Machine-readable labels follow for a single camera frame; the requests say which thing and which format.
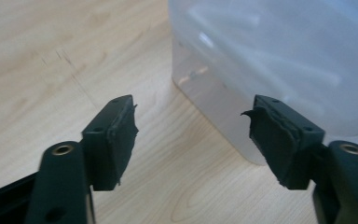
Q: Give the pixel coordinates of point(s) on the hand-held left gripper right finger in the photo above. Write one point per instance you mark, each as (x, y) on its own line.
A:
(282, 143)

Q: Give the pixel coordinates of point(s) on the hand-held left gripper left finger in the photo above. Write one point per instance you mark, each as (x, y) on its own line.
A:
(105, 149)

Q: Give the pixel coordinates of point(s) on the clear plastic storage box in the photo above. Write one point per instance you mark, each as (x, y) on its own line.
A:
(276, 56)

